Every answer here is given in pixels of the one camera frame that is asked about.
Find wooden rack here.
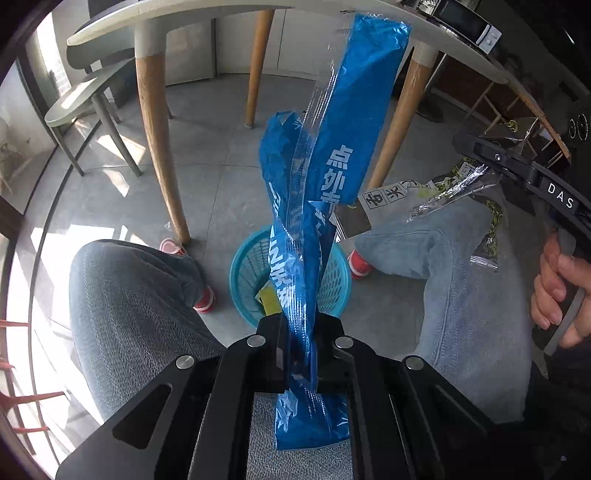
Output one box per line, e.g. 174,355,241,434
471,76,573,163

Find person's right leg in jeans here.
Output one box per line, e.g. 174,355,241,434
355,196,555,425

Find black microwave oven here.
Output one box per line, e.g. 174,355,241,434
416,0,504,52

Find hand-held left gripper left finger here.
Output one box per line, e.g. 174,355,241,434
55,316,288,480

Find white table with wooden legs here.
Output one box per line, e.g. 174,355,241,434
67,0,511,245

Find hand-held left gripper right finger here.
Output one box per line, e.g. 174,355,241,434
318,316,525,480

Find person's leg in jeans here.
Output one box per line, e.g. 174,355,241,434
68,240,356,480
355,196,555,425

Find silver and green snack wrapper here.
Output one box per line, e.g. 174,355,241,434
333,116,542,272

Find grey-green chair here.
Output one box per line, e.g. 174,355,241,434
45,44,174,178

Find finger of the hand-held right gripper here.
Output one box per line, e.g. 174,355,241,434
453,131,544,204

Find person's red shoe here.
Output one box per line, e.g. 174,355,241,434
159,237,216,315
347,249,376,280

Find dark wooden cabinet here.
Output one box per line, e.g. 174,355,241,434
436,53,511,123

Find blue plastic wrapper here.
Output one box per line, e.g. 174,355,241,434
259,13,413,452

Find person's left red shoe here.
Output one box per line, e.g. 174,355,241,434
159,237,216,315

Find person's right red shoe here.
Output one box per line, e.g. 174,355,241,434
347,249,376,280

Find yellow packet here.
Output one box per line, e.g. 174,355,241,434
259,287,283,317

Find person's left leg in jeans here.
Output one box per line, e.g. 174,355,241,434
68,240,356,480

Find orange metal frame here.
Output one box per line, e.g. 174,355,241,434
0,318,70,435

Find teal plastic basket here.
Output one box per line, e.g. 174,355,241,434
229,225,352,329

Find person's right hand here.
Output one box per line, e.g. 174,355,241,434
530,233,591,350

